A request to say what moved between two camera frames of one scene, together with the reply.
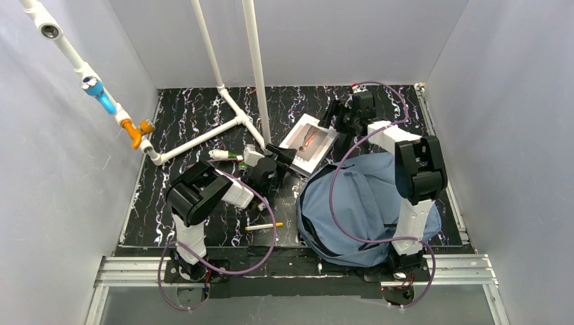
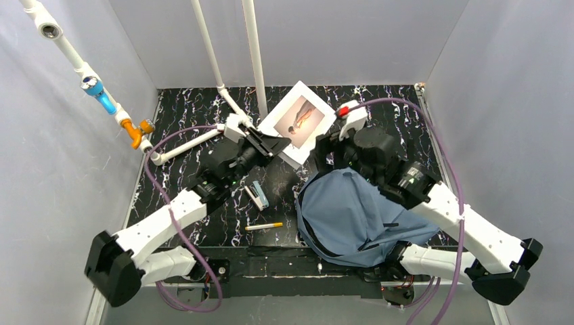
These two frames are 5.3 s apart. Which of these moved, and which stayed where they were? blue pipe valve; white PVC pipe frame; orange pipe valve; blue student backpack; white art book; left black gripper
Moved: white art book; left black gripper
Stayed: white PVC pipe frame; blue student backpack; blue pipe valve; orange pipe valve
